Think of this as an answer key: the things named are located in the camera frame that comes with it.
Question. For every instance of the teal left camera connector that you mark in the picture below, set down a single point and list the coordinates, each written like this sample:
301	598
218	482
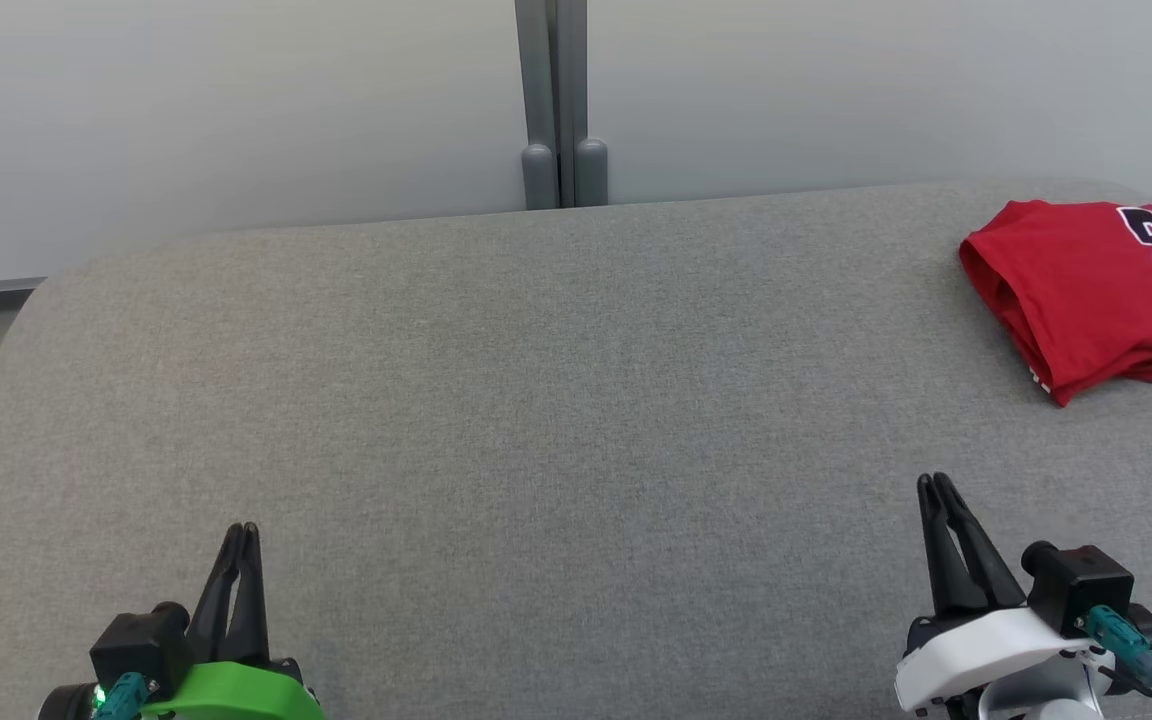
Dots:
124	695

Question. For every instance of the teal camera connector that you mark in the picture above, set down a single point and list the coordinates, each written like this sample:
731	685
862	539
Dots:
1126	645
124	695

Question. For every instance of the teal right camera connector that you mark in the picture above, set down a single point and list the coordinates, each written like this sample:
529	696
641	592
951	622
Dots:
1126	645

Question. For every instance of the black left round motor cap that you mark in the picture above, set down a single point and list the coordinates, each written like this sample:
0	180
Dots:
66	703

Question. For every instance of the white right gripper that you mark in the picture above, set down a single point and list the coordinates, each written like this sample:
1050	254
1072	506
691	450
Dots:
986	655

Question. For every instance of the grey double partition post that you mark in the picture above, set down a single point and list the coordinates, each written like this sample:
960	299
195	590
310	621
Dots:
561	100

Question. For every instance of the black round motor cap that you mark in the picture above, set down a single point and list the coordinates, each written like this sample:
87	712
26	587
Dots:
66	703
1151	630

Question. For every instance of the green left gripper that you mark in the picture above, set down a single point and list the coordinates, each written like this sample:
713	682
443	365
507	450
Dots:
236	695

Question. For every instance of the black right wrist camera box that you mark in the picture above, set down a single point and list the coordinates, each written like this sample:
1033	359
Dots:
1081	585

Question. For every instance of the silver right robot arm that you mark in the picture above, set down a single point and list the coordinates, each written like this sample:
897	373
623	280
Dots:
1046	700

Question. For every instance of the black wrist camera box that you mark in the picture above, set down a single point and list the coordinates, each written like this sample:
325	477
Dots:
141	645
1081	585

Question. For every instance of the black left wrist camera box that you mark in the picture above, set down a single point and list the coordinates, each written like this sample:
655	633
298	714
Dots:
141	645

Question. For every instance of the red shirt with white sleeves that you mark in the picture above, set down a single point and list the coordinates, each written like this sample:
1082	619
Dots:
1086	290

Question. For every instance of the grey fabric sofa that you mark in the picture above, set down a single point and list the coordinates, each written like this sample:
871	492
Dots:
486	430

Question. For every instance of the black right round motor cap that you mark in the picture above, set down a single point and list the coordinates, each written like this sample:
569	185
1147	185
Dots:
1151	630

